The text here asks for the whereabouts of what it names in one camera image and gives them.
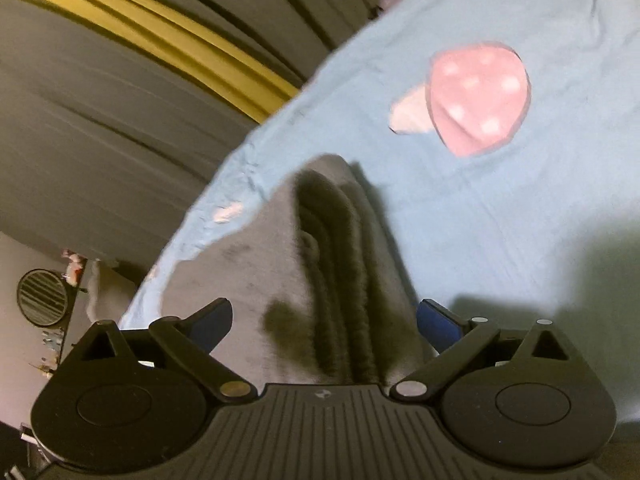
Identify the yellow curtain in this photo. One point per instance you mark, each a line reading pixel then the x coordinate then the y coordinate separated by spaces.
pixel 165 35

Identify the dark desk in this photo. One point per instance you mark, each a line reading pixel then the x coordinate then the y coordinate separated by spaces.
pixel 74 305

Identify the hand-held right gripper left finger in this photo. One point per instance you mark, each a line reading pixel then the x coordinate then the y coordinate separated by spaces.
pixel 211 326

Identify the round black fan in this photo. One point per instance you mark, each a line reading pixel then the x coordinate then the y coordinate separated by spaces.
pixel 42 297

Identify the grey sweat pants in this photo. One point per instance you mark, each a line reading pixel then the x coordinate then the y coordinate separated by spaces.
pixel 280 270

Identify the grey curtain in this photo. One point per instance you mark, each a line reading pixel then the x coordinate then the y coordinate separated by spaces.
pixel 250 5
pixel 100 160

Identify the grey chair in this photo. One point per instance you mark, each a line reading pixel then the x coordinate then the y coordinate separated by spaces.
pixel 105 295

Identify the light blue printed bedsheet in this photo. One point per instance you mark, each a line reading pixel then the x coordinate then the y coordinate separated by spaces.
pixel 500 210

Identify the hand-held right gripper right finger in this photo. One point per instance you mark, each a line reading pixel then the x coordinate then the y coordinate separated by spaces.
pixel 440 326

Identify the pink plush toy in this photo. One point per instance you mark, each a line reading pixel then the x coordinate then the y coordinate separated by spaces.
pixel 75 265

